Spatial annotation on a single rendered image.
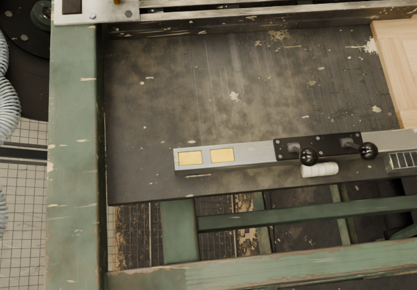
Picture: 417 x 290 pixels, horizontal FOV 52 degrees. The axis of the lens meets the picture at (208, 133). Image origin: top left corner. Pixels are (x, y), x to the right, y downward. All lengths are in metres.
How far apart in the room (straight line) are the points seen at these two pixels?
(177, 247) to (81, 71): 0.43
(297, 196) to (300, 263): 2.15
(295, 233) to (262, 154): 2.13
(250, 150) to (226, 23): 0.33
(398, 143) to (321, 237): 1.90
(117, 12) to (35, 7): 0.69
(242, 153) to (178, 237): 0.23
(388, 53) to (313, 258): 0.56
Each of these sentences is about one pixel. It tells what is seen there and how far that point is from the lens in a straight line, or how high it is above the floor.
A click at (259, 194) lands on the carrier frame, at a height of 0.79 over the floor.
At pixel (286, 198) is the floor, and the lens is 3.12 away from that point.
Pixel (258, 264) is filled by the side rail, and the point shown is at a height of 1.60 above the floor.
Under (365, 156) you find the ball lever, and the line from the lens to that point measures 0.89.
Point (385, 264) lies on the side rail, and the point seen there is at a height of 1.38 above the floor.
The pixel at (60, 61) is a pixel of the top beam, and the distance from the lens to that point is 1.00.
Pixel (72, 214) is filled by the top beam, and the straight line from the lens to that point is 0.86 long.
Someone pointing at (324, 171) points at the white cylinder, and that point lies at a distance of 0.99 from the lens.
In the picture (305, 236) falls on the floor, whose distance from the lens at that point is 2.99.
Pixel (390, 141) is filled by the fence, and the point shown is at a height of 1.30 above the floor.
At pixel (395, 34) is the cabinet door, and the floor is 1.20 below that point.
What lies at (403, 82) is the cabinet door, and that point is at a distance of 1.16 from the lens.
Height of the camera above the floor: 2.17
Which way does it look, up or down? 33 degrees down
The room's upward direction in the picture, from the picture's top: 82 degrees counter-clockwise
